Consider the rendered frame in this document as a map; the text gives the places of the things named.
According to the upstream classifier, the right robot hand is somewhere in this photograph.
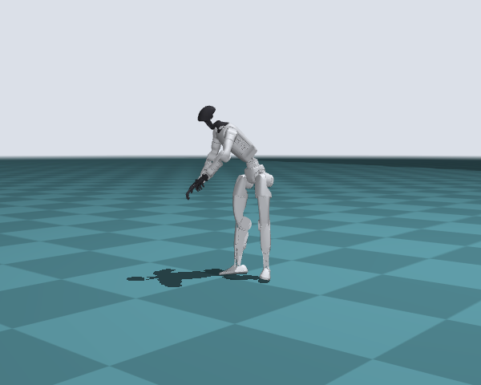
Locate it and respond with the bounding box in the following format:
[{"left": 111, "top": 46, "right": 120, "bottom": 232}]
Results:
[{"left": 186, "top": 178, "right": 201, "bottom": 200}]

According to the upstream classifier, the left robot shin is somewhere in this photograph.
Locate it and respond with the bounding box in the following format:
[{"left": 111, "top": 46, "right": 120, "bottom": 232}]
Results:
[{"left": 260, "top": 220, "right": 271, "bottom": 270}]

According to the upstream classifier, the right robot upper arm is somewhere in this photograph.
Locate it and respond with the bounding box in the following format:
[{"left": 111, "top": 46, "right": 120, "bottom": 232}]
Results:
[{"left": 208, "top": 128, "right": 221, "bottom": 162}]

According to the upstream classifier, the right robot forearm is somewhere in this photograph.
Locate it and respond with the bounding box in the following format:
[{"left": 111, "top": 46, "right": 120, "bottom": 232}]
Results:
[{"left": 197, "top": 154, "right": 212, "bottom": 183}]

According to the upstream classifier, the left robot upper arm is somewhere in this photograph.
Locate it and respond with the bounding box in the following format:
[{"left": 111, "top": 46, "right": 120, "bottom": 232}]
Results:
[{"left": 220, "top": 128, "right": 237, "bottom": 163}]

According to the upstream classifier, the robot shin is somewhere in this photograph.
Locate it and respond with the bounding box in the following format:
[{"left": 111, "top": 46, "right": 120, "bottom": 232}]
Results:
[
  {"left": 233, "top": 226, "right": 249, "bottom": 266},
  {"left": 260, "top": 220, "right": 271, "bottom": 270}
]

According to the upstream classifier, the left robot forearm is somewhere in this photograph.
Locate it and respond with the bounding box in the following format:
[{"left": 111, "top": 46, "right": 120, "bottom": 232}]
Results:
[{"left": 204, "top": 150, "right": 224, "bottom": 180}]

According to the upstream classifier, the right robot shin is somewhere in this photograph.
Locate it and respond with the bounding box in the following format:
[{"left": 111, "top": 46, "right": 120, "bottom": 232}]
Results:
[{"left": 233, "top": 226, "right": 249, "bottom": 266}]

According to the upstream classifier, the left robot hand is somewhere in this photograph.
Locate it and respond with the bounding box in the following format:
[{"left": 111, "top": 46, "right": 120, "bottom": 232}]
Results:
[{"left": 195, "top": 174, "right": 208, "bottom": 192}]

